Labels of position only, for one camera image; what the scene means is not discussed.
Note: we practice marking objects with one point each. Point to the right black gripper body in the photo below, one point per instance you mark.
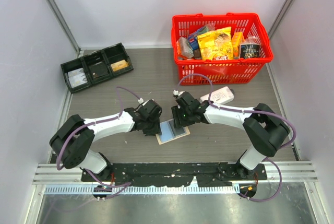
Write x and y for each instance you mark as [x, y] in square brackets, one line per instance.
[186, 112]

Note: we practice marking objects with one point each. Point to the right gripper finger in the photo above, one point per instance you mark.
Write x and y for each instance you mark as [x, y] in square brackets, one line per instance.
[185, 121]
[176, 118]

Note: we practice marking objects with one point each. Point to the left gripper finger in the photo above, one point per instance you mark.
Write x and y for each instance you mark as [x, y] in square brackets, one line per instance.
[156, 128]
[147, 132]

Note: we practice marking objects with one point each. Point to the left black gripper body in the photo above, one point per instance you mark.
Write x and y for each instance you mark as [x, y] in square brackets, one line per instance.
[149, 121]

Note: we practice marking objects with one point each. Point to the beige card holder wallet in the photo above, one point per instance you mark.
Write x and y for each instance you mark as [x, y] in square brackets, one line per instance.
[170, 133]

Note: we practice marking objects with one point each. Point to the dark card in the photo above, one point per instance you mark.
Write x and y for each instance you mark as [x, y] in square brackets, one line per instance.
[99, 71]

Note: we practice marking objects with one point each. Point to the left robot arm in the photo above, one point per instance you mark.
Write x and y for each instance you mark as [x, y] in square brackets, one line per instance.
[72, 142]

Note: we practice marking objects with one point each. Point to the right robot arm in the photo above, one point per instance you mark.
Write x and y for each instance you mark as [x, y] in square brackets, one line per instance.
[266, 130]

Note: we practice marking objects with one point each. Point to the gold card in tray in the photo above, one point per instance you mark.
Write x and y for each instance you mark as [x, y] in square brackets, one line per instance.
[119, 65]

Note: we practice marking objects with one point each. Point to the white cards in tray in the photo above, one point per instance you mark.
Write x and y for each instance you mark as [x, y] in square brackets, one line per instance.
[77, 78]

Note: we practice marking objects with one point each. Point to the white bottle grey cap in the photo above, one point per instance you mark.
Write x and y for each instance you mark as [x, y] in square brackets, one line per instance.
[222, 96]

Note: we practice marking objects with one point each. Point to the grey wrapped snack pack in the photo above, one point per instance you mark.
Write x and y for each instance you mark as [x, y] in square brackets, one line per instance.
[183, 48]

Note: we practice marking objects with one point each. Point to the black three-compartment tray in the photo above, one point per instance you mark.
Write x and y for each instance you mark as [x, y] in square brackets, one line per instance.
[107, 55]

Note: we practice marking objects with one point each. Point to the yellow chips bag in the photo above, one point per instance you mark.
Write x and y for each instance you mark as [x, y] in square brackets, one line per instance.
[216, 45]

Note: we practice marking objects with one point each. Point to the blue snack packet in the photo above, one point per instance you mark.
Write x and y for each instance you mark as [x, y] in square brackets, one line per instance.
[193, 37]

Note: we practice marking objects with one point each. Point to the red shopping basket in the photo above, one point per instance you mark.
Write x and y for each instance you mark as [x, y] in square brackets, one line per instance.
[195, 71]

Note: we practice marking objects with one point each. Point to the black round can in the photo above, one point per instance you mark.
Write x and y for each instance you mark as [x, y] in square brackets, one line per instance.
[249, 50]

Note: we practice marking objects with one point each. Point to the orange snack box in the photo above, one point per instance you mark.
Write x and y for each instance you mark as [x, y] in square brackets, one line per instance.
[236, 41]

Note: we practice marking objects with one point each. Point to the black mounting base plate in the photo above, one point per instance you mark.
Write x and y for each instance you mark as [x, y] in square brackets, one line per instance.
[207, 174]

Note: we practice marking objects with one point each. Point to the white cable duct strip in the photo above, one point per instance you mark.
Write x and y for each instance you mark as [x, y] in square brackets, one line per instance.
[132, 190]

